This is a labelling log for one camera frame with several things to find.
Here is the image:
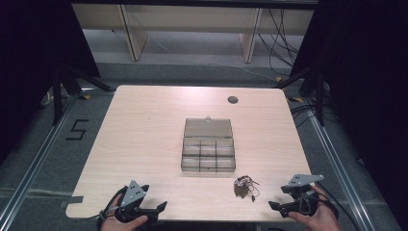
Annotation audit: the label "pile of beaded jewelry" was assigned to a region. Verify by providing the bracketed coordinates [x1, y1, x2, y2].
[233, 174, 261, 203]

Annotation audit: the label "clear plastic compartment box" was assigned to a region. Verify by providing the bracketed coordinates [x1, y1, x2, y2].
[180, 116, 237, 174]

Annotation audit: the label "black metal stand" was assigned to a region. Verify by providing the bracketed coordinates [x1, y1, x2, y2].
[272, 62, 331, 127]
[51, 62, 116, 127]

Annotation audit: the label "aluminium floor rail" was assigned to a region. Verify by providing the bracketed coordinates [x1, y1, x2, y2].
[302, 95, 381, 231]
[0, 88, 97, 231]

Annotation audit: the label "light wooden shelf unit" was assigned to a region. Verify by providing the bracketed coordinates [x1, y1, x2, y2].
[71, 3, 316, 64]

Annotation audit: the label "person's left hand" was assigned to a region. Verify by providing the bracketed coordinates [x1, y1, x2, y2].
[100, 193, 149, 231]

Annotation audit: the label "person's right hand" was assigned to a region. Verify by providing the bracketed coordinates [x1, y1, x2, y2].
[288, 185, 342, 231]

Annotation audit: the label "black floor cables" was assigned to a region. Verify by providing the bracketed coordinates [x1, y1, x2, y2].
[290, 103, 340, 129]

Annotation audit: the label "bundle of black cables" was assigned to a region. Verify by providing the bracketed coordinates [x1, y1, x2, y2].
[257, 8, 302, 78]

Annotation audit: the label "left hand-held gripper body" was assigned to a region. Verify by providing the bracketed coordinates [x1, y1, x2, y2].
[115, 180, 159, 223]

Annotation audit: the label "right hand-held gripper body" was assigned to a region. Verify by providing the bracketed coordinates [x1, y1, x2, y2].
[280, 173, 325, 218]

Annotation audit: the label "black curtain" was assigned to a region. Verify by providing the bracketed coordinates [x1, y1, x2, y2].
[0, 0, 101, 167]
[290, 0, 408, 231]

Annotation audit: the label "right hand-held gripper cable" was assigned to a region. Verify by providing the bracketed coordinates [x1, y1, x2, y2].
[316, 181, 362, 231]

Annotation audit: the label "hand-held gripper cable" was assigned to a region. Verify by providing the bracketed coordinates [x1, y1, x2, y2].
[316, 181, 362, 231]
[84, 185, 130, 225]

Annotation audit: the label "left hand-held gripper cable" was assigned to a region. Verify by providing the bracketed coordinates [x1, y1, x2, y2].
[84, 185, 130, 225]

